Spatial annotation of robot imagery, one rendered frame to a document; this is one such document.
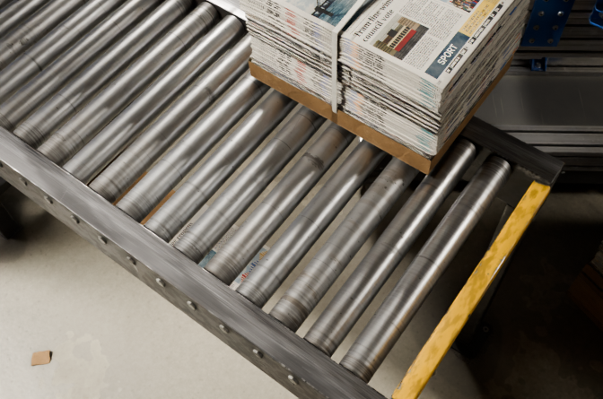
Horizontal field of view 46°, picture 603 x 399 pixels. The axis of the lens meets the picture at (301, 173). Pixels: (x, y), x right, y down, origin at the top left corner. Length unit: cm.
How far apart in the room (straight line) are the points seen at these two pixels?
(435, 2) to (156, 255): 58
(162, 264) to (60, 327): 94
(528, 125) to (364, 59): 103
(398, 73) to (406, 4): 12
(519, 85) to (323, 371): 130
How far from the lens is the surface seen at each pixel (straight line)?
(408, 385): 101
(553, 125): 204
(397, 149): 117
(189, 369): 190
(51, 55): 146
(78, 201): 122
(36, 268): 214
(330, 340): 105
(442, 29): 107
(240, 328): 106
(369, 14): 108
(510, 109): 207
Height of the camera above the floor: 179
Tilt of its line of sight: 57 degrees down
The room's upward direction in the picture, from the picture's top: 3 degrees counter-clockwise
